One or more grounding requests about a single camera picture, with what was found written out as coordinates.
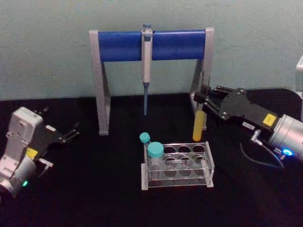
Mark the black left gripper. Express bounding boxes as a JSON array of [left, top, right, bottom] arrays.
[[25, 106, 81, 164]]

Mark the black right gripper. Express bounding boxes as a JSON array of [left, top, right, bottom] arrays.
[[193, 77, 285, 140]]

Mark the yellow tube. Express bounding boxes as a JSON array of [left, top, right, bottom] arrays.
[[192, 109, 207, 142]]

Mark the grey pipette with blue tip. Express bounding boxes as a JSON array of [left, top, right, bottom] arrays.
[[141, 23, 154, 116]]

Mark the large teal capped tube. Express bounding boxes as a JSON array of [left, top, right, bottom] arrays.
[[147, 141, 165, 180]]

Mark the small teal capped tube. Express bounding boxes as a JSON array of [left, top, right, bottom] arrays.
[[139, 132, 152, 152]]

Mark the clear acrylic tube rack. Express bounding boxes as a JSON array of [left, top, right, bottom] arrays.
[[141, 141, 215, 191]]

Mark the black table cloth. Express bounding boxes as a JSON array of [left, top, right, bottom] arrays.
[[0, 88, 303, 227]]

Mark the grey stand with blue bar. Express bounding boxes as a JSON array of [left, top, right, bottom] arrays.
[[89, 27, 215, 136]]

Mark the thin dark cable silver plug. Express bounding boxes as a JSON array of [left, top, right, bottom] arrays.
[[239, 129, 285, 169]]

